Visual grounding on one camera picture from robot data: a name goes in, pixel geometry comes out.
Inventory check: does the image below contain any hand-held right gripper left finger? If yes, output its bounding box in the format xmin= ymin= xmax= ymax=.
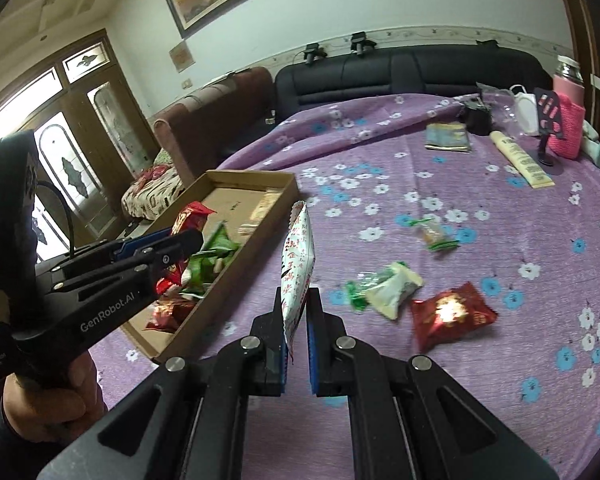
xmin=55 ymin=287 xmax=288 ymax=480

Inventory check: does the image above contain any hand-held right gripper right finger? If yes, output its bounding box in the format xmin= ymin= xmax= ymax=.
xmin=306 ymin=289 xmax=561 ymax=480

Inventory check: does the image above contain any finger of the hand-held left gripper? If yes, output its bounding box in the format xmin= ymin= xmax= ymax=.
xmin=54 ymin=254 xmax=187 ymax=297
xmin=72 ymin=229 xmax=204 ymax=273

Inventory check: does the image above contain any cardboard box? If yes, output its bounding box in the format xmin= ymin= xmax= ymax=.
xmin=121 ymin=170 xmax=301 ymax=365

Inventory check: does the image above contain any white red-print snack packet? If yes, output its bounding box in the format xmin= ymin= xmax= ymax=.
xmin=279 ymin=201 xmax=316 ymax=365

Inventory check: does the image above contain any person's left hand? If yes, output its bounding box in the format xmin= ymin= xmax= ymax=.
xmin=2 ymin=351 xmax=107 ymax=442

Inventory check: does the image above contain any floral cloth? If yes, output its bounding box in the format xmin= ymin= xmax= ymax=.
xmin=121 ymin=162 xmax=186 ymax=221

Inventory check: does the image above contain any green white snack packet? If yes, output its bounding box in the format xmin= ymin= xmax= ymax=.
xmin=345 ymin=261 xmax=424 ymax=321

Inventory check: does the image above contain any brown armchair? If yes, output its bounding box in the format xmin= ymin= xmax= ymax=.
xmin=152 ymin=66 xmax=276 ymax=186

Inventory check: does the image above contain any wooden glass door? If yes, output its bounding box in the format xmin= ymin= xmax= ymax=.
xmin=0 ymin=30 xmax=161 ymax=271

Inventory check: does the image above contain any red gold-print snack packet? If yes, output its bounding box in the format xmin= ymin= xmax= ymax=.
xmin=410 ymin=281 xmax=498 ymax=353

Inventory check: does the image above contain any small clear snack packet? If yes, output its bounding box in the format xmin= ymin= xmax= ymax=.
xmin=408 ymin=215 xmax=460 ymax=252

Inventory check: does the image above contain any purple flowered bedsheet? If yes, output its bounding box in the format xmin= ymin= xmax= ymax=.
xmin=95 ymin=92 xmax=600 ymax=480

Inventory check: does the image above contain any black device on sofa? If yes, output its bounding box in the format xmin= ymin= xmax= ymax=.
xmin=350 ymin=32 xmax=378 ymax=55
xmin=302 ymin=42 xmax=327 ymax=66

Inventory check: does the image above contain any green booklet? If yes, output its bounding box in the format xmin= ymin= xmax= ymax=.
xmin=425 ymin=122 xmax=473 ymax=153

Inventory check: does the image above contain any black leather sofa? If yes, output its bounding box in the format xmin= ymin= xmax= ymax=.
xmin=275 ymin=45 xmax=553 ymax=123

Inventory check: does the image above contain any cream tube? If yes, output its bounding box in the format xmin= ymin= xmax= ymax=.
xmin=489 ymin=130 xmax=556 ymax=189

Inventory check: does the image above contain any black box-shaped object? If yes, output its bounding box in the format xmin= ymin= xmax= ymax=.
xmin=457 ymin=96 xmax=493 ymax=136

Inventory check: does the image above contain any white face mask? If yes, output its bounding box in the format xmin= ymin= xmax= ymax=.
xmin=509 ymin=84 xmax=541 ymax=136

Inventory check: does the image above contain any black phone stand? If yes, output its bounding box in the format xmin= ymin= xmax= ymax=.
xmin=532 ymin=87 xmax=567 ymax=176

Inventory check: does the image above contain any bottle in pink knit cover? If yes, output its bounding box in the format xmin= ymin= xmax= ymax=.
xmin=545 ymin=55 xmax=587 ymax=161

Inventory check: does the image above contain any light green cloth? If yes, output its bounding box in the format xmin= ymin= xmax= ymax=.
xmin=582 ymin=120 xmax=600 ymax=170

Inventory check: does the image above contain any black cable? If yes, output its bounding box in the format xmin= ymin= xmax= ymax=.
xmin=35 ymin=180 xmax=78 ymax=256

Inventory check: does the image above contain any small wall paper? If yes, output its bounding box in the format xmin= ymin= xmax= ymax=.
xmin=169 ymin=41 xmax=197 ymax=73

